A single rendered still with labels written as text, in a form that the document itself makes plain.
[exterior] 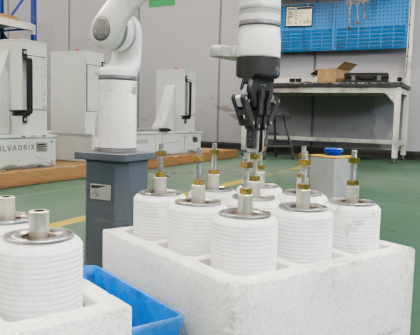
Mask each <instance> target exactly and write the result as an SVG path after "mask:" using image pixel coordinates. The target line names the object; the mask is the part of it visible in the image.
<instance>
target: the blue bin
mask: <svg viewBox="0 0 420 335"><path fill-rule="evenodd" d="M83 279H86V280H88V281H90V282H91V283H93V284H95V285H96V286H98V287H100V288H102V289H103V290H105V291H106V292H107V293H109V294H112V295H113V296H115V297H116V298H119V299H120V300H122V301H124V302H125V303H127V304H129V305H130V306H131V307H132V335H179V329H180V328H181V327H182V326H183V315H182V314H181V313H180V312H178V311H176V310H175V309H173V308H171V307H170V306H168V305H166V304H164V303H162V302H161V301H159V300H157V299H155V298H154V297H152V296H150V295H148V294H146V293H145V292H143V291H141V290H140V289H138V288H136V287H134V286H132V285H131V284H129V283H127V282H126V281H124V280H122V279H120V278H118V277H116V276H115V275H113V274H111V273H109V272H108V271H106V270H104V269H102V268H100V267H99V266H96V265H86V266H83Z"/></svg>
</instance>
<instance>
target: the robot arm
mask: <svg viewBox="0 0 420 335"><path fill-rule="evenodd" d="M146 1H147V0H107V2H106V3H105V4H104V6H103V7H102V8H101V10H100V11H99V12H98V14H97V15H96V16H95V18H94V20H93V22H92V26H91V30H90V35H91V39H92V42H93V43H94V44H95V45H96V46H97V47H98V48H101V49H104V50H107V51H112V56H111V60H110V62H109V63H108V64H107V65H106V66H103V67H101V68H100V69H99V71H98V111H97V112H95V114H94V151H95V152H102V153H116V154H126V153H136V130H137V77H138V73H139V70H140V66H141V57H142V28H141V25H140V22H139V21H138V20H137V19H136V18H135V17H134V16H133V14H134V13H135V12H136V11H137V9H138V8H139V7H140V6H141V5H142V4H143V3H144V2H146ZM280 14H281V0H239V32H238V37H237V45H235V46H229V45H213V46H212V47H211V57H215V58H221V59H225V60H233V61H236V76H237V77H238V78H242V82H241V87H240V90H241V91H240V93H238V94H233V95H232V97H231V100H232V103H233V106H234V109H235V112H236V115H237V118H238V121H239V124H240V126H244V127H245V129H246V130H247V151H248V152H263V150H264V130H266V128H267V126H271V125H272V122H273V120H274V117H275V114H276V111H277V109H278V106H279V104H280V98H275V97H274V96H273V94H272V93H273V86H272V80H273V79H276V78H278V77H279V76H280V52H281V37H280ZM243 115H244V116H245V118H244V116H243ZM267 117H268V119H267Z"/></svg>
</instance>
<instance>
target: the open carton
mask: <svg viewBox="0 0 420 335"><path fill-rule="evenodd" d="M356 65H358V64H355V63H351V62H345V61H344V62H343V63H342V64H341V65H340V66H339V67H338V68H327V69H317V70H315V71H314V72H312V73H311V75H316V76H317V82H344V79H345V77H344V74H345V73H350V71H351V69H353V68H354V67H355V66H356Z"/></svg>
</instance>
